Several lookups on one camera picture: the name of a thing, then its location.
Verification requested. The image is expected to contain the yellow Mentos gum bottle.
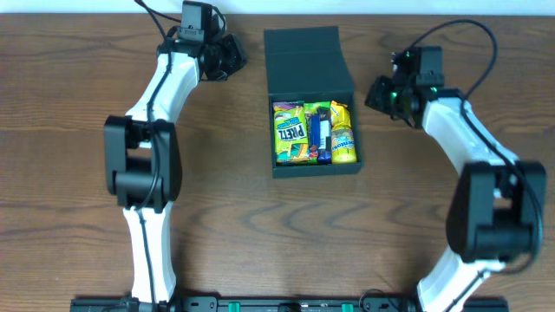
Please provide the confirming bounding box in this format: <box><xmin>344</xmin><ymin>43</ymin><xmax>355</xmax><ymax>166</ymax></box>
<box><xmin>331</xmin><ymin>126</ymin><xmax>357</xmax><ymax>165</ymax></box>

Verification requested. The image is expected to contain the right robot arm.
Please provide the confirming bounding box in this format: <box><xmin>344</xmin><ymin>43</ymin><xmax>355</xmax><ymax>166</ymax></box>
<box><xmin>361</xmin><ymin>46</ymin><xmax>546</xmax><ymax>311</ymax></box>

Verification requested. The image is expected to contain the Haribo gummy candy bag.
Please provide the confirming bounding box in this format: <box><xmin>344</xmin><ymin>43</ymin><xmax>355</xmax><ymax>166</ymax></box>
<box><xmin>304</xmin><ymin>101</ymin><xmax>330</xmax><ymax>165</ymax></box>

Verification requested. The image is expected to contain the yellow candy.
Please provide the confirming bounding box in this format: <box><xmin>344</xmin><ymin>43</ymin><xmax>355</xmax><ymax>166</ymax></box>
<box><xmin>330</xmin><ymin>101</ymin><xmax>351</xmax><ymax>127</ymax></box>

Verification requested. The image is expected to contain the dark blue candy bar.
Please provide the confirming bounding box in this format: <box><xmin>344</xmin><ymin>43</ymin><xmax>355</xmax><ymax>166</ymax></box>
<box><xmin>317</xmin><ymin>108</ymin><xmax>331</xmax><ymax>164</ymax></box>

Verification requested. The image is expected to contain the Pretz snack box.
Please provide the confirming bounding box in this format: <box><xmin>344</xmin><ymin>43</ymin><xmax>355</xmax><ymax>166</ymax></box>
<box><xmin>272</xmin><ymin>101</ymin><xmax>310</xmax><ymax>165</ymax></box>

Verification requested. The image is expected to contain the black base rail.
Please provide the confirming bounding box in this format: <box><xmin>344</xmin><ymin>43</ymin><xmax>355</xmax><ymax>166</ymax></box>
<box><xmin>69</xmin><ymin>294</ymin><xmax>511</xmax><ymax>312</ymax></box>

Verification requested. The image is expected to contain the blue Eclipse mint tin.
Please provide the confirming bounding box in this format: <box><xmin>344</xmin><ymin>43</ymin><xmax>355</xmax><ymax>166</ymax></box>
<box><xmin>307</xmin><ymin>114</ymin><xmax>320</xmax><ymax>150</ymax></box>

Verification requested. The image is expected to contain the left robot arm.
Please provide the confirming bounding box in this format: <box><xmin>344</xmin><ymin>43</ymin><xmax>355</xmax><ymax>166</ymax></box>
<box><xmin>103</xmin><ymin>1</ymin><xmax>247</xmax><ymax>311</ymax></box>

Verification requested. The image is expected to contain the black gift box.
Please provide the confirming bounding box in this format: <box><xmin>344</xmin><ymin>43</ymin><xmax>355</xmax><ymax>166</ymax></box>
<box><xmin>264</xmin><ymin>26</ymin><xmax>364</xmax><ymax>179</ymax></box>

